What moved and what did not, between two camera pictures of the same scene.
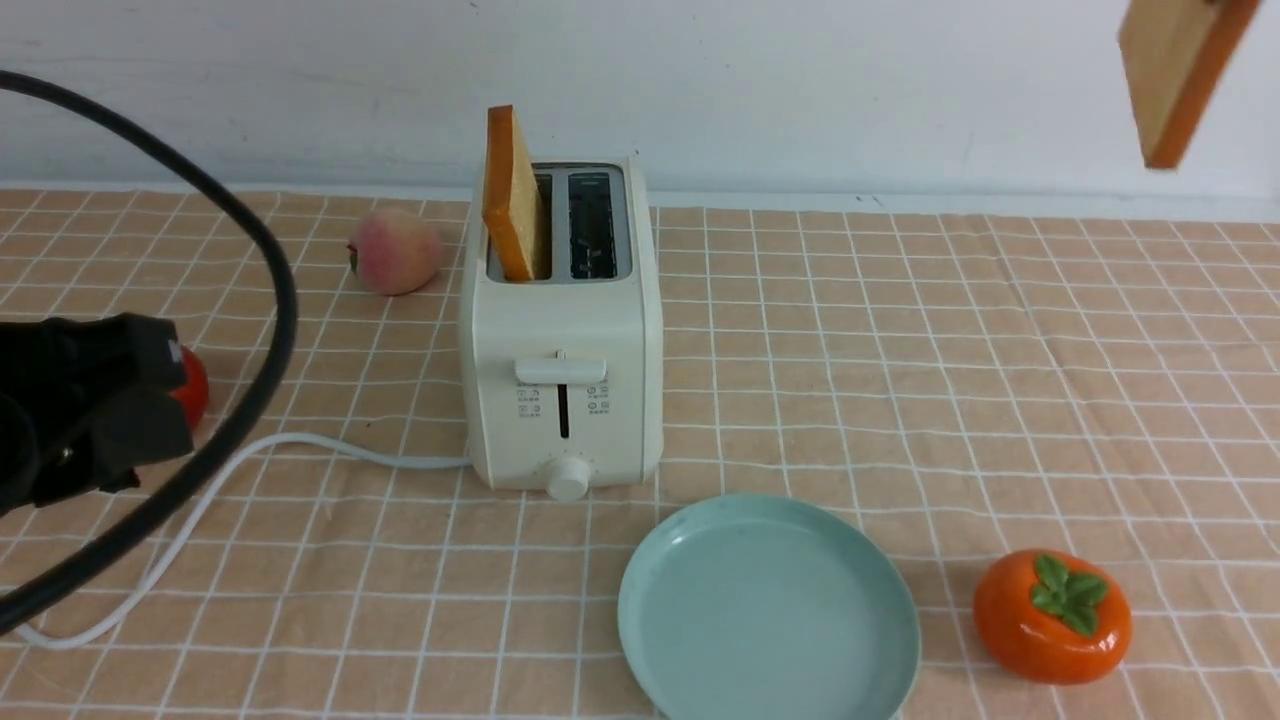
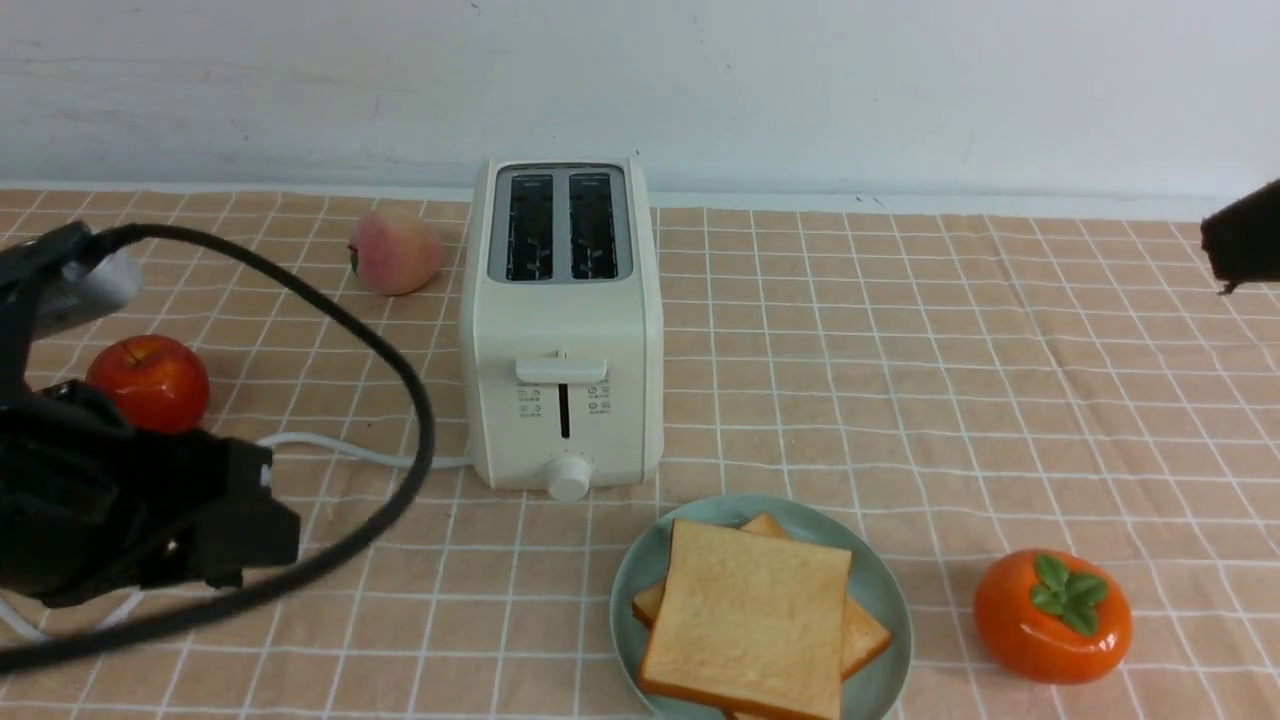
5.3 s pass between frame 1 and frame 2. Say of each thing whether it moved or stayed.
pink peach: stayed
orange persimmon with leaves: stayed
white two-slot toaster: stayed
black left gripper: moved
